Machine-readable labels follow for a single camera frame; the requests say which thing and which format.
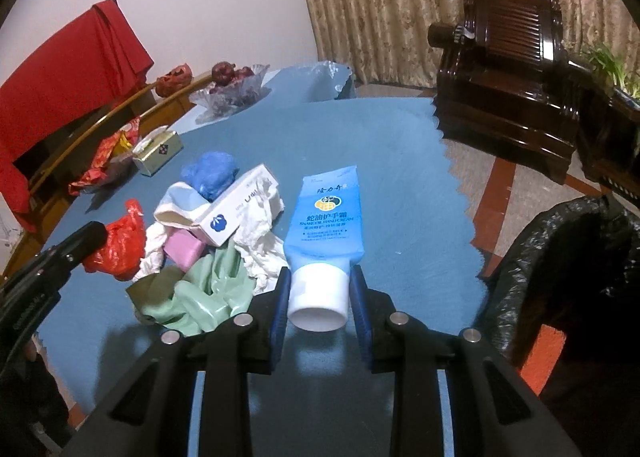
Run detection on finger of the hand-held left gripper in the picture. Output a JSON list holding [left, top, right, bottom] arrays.
[[42, 220, 109, 266]]

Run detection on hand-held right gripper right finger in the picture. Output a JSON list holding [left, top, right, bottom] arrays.
[[348, 264, 583, 457]]

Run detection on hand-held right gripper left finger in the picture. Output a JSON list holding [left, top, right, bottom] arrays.
[[62, 267, 293, 457]]

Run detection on red plastic bag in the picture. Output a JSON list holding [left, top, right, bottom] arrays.
[[82, 199, 147, 281]]

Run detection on white tissue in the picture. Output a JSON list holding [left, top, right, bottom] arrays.
[[134, 181, 292, 297]]

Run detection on green plastic bag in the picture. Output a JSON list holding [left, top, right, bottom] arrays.
[[126, 241, 257, 338]]

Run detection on blue hand cream tube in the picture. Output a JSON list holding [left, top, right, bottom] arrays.
[[283, 164, 364, 333]]

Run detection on pink face mask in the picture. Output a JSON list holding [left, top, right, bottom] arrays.
[[164, 228, 207, 273]]

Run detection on white box with blue print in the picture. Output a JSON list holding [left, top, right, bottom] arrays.
[[192, 163, 281, 247]]

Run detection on black bag lined trash bin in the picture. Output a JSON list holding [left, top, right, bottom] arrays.
[[481, 194, 640, 457]]

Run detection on red and gold snack wrapper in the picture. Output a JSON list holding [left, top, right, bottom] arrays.
[[68, 118, 142, 196]]

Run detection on white folded mask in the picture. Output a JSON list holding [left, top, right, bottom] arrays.
[[153, 182, 213, 239]]

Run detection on green tissue box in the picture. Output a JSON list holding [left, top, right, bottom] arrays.
[[131, 126, 184, 176]]

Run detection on crumpled blue glove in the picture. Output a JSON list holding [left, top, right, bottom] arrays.
[[181, 151, 241, 201]]

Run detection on red cloth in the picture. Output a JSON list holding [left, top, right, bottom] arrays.
[[0, 0, 155, 215]]

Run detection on blue tablecloth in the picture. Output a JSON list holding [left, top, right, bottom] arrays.
[[37, 62, 490, 457]]

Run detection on red round ornament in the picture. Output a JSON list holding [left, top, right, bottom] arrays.
[[155, 63, 194, 98]]

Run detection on dark red fruits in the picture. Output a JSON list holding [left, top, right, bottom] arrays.
[[210, 62, 256, 88]]

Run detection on dark wooden slatted armchair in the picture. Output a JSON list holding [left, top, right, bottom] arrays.
[[427, 0, 595, 184]]

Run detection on dark wooden side table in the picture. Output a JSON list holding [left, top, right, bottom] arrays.
[[575, 57, 640, 200]]

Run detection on beige patterned curtain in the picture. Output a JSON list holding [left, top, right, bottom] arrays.
[[291, 0, 640, 88]]

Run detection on green potted plant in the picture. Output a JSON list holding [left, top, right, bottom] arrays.
[[582, 42, 640, 99]]

